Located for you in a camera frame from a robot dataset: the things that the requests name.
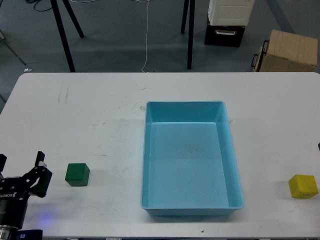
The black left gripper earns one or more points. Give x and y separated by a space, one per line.
15 191

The green wooden block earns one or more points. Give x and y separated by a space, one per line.
77 174

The yellow wooden block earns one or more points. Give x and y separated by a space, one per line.
303 186

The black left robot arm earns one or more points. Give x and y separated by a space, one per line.
7 231

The black storage box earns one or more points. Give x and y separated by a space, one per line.
224 36

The white plastic appliance box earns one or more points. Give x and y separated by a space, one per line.
230 12

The light wooden box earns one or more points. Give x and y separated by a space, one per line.
286 52

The blue plastic tray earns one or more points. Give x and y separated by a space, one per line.
189 163

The black table leg left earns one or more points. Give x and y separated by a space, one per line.
62 32

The black table leg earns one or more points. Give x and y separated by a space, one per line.
189 10
62 32

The black table leg right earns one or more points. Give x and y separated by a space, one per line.
189 10

